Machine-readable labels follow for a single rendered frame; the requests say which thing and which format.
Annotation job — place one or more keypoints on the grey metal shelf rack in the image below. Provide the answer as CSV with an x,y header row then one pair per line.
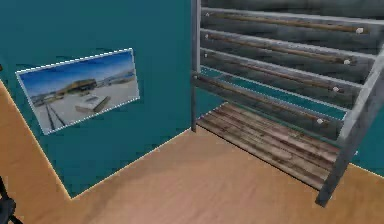
x,y
283,100

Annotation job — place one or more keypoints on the black object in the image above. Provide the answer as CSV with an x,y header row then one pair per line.
x,y
6,206

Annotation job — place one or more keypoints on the framed landscape wall picture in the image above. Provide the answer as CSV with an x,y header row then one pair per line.
x,y
80,88

